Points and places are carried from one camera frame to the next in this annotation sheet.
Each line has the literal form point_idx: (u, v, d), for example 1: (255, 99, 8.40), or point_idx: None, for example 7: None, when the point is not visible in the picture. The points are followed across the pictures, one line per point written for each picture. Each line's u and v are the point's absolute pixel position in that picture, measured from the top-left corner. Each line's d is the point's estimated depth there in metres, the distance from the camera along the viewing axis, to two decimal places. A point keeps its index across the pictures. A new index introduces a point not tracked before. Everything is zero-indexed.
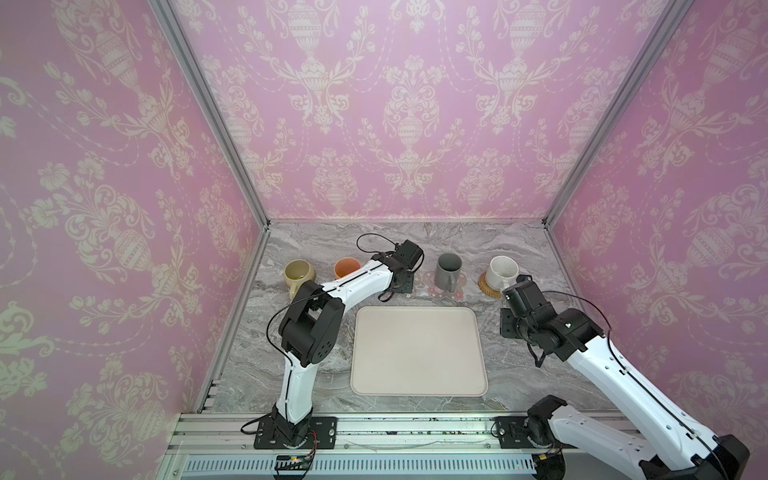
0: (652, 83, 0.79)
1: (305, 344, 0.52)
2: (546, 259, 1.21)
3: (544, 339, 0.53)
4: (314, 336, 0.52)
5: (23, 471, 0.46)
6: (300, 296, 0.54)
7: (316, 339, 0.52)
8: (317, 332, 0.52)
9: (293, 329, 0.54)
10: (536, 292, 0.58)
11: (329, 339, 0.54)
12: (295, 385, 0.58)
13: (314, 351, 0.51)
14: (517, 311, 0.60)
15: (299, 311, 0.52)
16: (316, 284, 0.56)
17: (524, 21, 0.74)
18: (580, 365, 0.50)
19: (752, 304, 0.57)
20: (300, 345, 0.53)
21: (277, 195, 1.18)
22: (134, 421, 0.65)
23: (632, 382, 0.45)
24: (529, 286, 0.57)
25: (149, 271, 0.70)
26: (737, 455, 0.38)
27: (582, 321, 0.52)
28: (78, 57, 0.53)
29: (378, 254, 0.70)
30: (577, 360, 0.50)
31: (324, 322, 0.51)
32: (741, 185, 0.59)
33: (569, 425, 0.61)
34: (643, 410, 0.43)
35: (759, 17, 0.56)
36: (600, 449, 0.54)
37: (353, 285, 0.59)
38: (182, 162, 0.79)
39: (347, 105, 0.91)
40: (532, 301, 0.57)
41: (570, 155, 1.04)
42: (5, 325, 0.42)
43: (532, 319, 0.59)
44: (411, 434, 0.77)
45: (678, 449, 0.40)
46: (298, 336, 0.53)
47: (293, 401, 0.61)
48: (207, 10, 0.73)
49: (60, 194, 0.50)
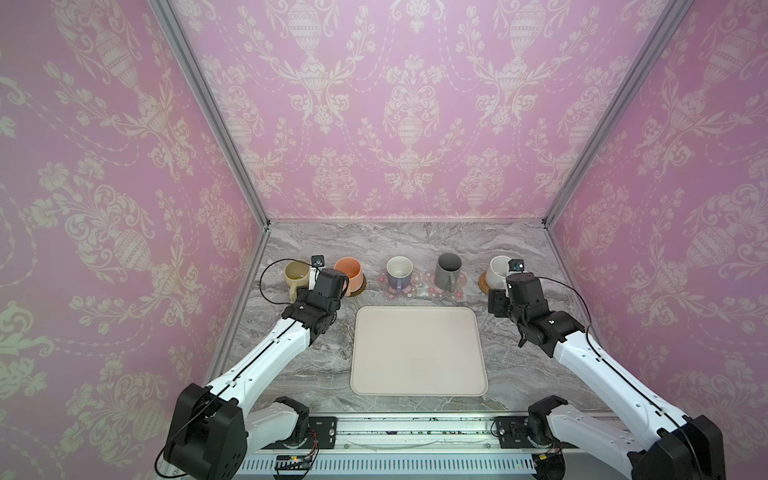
0: (652, 83, 0.79)
1: (206, 464, 0.40)
2: (546, 259, 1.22)
3: (531, 334, 0.59)
4: (211, 457, 0.40)
5: (23, 471, 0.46)
6: (182, 409, 0.41)
7: (216, 458, 0.39)
8: (214, 449, 0.39)
9: (184, 453, 0.41)
10: (537, 288, 0.61)
11: (235, 446, 0.43)
12: (260, 435, 0.54)
13: (218, 470, 0.40)
14: (517, 300, 0.64)
15: (185, 429, 0.43)
16: (201, 388, 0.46)
17: (524, 21, 0.74)
18: (562, 357, 0.55)
19: (752, 304, 0.57)
20: (201, 468, 0.40)
21: (277, 195, 1.18)
22: (135, 421, 0.66)
23: (606, 368, 0.49)
24: (533, 279, 0.61)
25: (149, 271, 0.70)
26: (708, 435, 0.40)
27: (566, 322, 0.57)
28: (78, 56, 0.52)
29: (289, 310, 0.59)
30: (560, 351, 0.55)
31: (216, 431, 0.39)
32: (741, 185, 0.59)
33: (567, 422, 0.61)
34: (617, 392, 0.46)
35: (759, 17, 0.56)
36: (599, 447, 0.53)
37: (253, 372, 0.47)
38: (182, 161, 0.79)
39: (347, 105, 0.91)
40: (531, 296, 0.61)
41: (570, 154, 1.03)
42: (5, 324, 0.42)
43: (527, 313, 0.64)
44: (411, 434, 0.77)
45: (645, 424, 0.43)
46: (193, 460, 0.41)
47: (270, 437, 0.58)
48: (207, 9, 0.73)
49: (60, 193, 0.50)
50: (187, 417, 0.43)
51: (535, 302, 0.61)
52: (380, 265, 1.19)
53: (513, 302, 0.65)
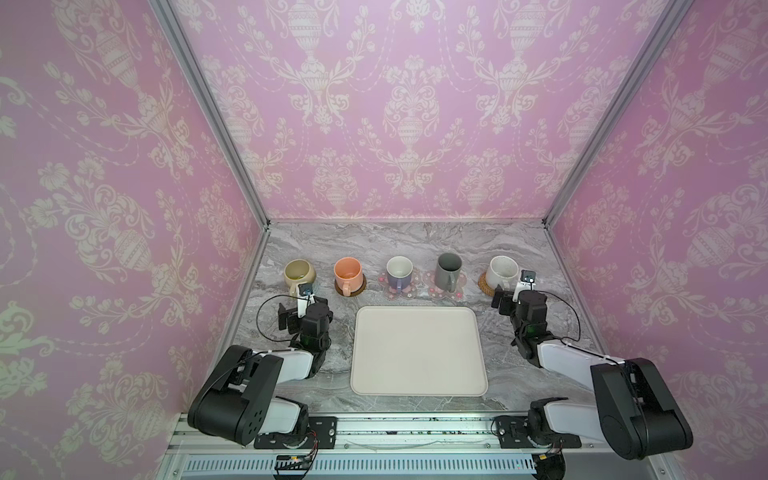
0: (652, 83, 0.79)
1: (235, 419, 0.43)
2: (546, 259, 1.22)
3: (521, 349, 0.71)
4: (247, 399, 0.44)
5: (23, 471, 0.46)
6: (228, 361, 0.48)
7: (252, 398, 0.44)
8: (253, 391, 0.45)
9: (218, 400, 0.44)
10: (541, 313, 0.68)
11: (263, 400, 0.46)
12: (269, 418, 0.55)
13: (244, 426, 0.42)
14: (522, 316, 0.73)
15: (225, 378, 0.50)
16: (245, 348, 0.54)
17: (524, 21, 0.74)
18: (544, 353, 0.65)
19: (752, 304, 0.57)
20: (229, 419, 0.43)
21: (277, 195, 1.18)
22: (135, 421, 0.66)
23: (567, 346, 0.61)
24: (541, 304, 0.69)
25: (150, 271, 0.70)
26: (642, 366, 0.47)
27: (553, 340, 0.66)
28: (78, 56, 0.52)
29: (295, 346, 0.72)
30: (544, 352, 0.65)
31: (260, 375, 0.47)
32: (742, 185, 0.58)
33: (560, 408, 0.62)
34: (570, 351, 0.58)
35: (759, 17, 0.56)
36: (592, 430, 0.53)
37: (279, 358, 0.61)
38: (182, 162, 0.79)
39: (348, 105, 0.91)
40: (532, 317, 0.70)
41: (570, 155, 1.04)
42: (5, 324, 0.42)
43: (524, 332, 0.74)
44: (411, 434, 0.77)
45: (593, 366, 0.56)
46: (224, 407, 0.44)
47: (274, 429, 0.58)
48: (207, 10, 0.73)
49: (60, 193, 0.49)
50: (232, 367, 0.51)
51: (535, 322, 0.70)
52: (380, 265, 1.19)
53: (519, 315, 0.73)
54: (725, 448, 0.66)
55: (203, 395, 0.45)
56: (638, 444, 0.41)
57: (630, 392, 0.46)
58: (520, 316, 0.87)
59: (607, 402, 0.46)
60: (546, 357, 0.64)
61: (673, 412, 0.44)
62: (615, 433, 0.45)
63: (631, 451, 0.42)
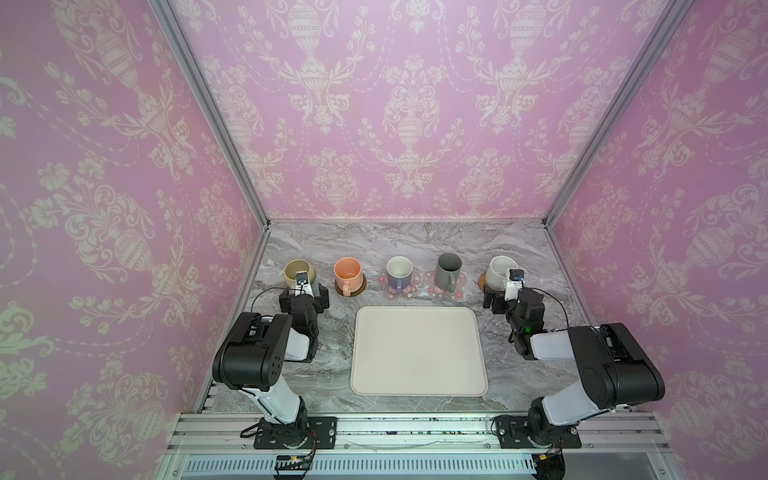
0: (652, 83, 0.79)
1: (258, 365, 0.47)
2: (546, 260, 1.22)
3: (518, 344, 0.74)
4: (269, 343, 0.50)
5: (23, 471, 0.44)
6: (244, 319, 0.54)
7: (274, 342, 0.50)
8: (275, 337, 0.51)
9: (239, 348, 0.49)
10: (536, 313, 0.71)
11: (281, 351, 0.52)
12: (276, 396, 0.57)
13: (269, 368, 0.48)
14: (516, 314, 0.80)
15: (244, 332, 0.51)
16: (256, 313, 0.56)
17: (524, 21, 0.74)
18: (537, 342, 0.69)
19: (752, 304, 0.57)
20: (250, 365, 0.47)
21: (277, 195, 1.18)
22: (135, 421, 0.66)
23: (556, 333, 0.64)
24: (539, 304, 0.72)
25: (150, 271, 0.70)
26: (614, 327, 0.52)
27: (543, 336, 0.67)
28: (77, 56, 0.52)
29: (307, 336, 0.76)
30: (535, 340, 0.69)
31: (278, 324, 0.53)
32: (742, 185, 0.58)
33: (555, 398, 0.63)
34: (553, 332, 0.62)
35: (759, 17, 0.56)
36: (580, 407, 0.55)
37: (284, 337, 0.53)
38: (182, 162, 0.79)
39: (347, 105, 0.91)
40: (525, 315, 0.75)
41: (570, 155, 1.04)
42: (5, 324, 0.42)
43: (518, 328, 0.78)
44: (411, 434, 0.77)
45: None
46: (245, 352, 0.49)
47: (281, 412, 0.61)
48: (207, 10, 0.73)
49: (60, 193, 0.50)
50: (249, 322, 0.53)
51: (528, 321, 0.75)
52: (380, 265, 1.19)
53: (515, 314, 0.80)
54: (725, 448, 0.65)
55: (224, 345, 0.49)
56: (611, 393, 0.45)
57: (603, 349, 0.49)
58: (519, 315, 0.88)
59: (585, 356, 0.50)
60: (537, 347, 0.69)
61: (644, 361, 0.48)
62: (594, 388, 0.48)
63: (605, 398, 0.46)
